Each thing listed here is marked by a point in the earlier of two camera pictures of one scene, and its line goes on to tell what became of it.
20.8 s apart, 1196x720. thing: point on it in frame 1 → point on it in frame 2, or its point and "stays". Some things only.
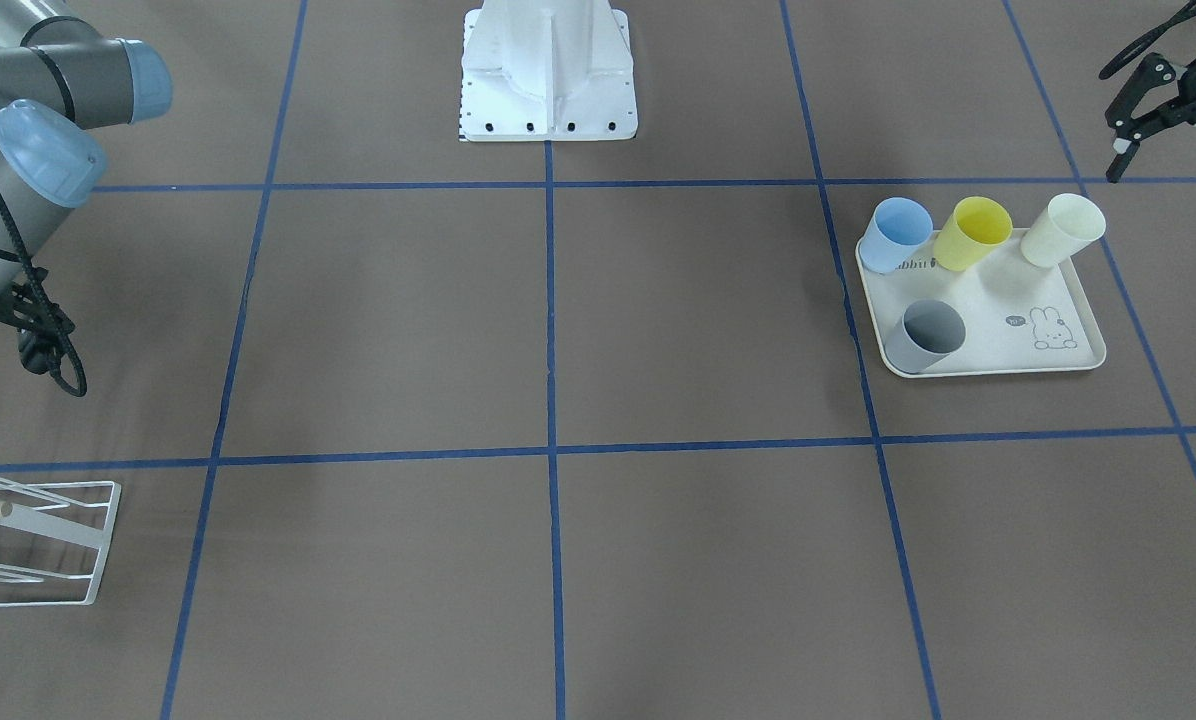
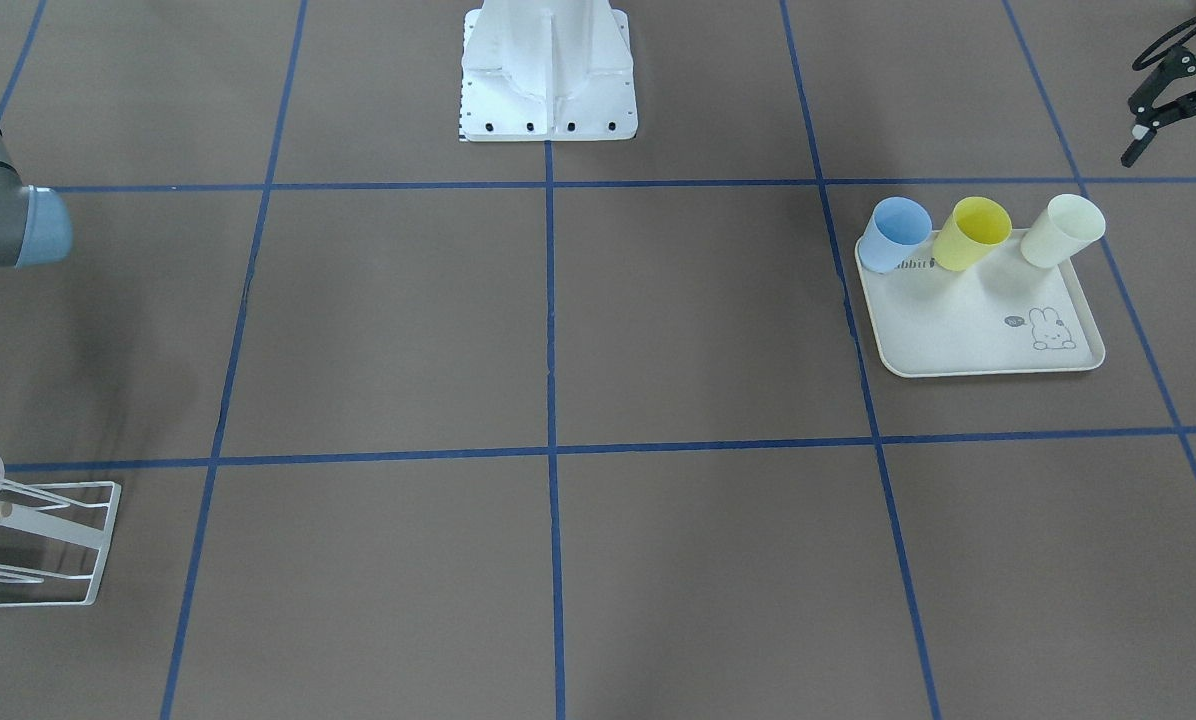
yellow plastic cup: (977, 226) stays
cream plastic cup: (1067, 224) stays
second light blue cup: (899, 227) stays
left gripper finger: (1153, 70) → (1178, 65)
